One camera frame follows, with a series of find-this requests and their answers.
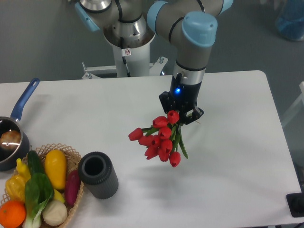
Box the brown bread bun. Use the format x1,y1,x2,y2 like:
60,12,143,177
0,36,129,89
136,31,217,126
0,130,21,151

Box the black device at edge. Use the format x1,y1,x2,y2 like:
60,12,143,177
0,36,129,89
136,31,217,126
286,193,304,218

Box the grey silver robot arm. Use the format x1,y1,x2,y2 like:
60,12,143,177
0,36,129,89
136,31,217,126
75,0,232,124

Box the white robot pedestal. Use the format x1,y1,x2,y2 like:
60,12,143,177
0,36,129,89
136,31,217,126
81,14,169,80

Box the orange fruit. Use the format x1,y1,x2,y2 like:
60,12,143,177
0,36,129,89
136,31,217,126
0,200,26,228

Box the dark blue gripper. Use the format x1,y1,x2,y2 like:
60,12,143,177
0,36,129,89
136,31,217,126
159,79,204,125

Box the blue handled saucepan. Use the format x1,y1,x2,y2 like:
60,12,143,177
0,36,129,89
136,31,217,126
0,78,40,171

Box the dark green cucumber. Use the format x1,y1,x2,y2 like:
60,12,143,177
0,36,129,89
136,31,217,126
27,150,46,176

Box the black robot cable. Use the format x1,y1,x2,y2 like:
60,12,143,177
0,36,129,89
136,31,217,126
120,37,132,77

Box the purple eggplant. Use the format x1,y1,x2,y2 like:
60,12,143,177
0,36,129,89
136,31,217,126
64,170,81,206

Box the small yellow gourd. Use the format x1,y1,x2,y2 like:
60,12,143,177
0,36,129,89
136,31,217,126
16,158,31,181

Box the beige garlic bulb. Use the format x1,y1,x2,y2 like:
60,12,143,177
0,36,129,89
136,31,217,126
42,200,67,226

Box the yellow squash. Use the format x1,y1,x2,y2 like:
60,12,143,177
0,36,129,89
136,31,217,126
45,150,67,191

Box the red tulip bouquet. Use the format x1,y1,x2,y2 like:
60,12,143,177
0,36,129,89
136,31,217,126
128,110,189,167

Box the yellow banana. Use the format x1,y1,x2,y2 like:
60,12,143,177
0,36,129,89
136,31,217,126
53,189,65,203

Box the green bok choy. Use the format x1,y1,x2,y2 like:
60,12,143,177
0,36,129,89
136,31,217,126
22,173,54,228

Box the yellow bell pepper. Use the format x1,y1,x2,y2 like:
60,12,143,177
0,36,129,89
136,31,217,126
5,174,26,202

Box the blue plastic bag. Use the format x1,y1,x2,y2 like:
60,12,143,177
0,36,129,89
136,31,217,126
275,0,304,41

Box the dark grey ribbed vase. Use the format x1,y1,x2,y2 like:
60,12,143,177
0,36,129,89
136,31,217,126
78,152,119,200

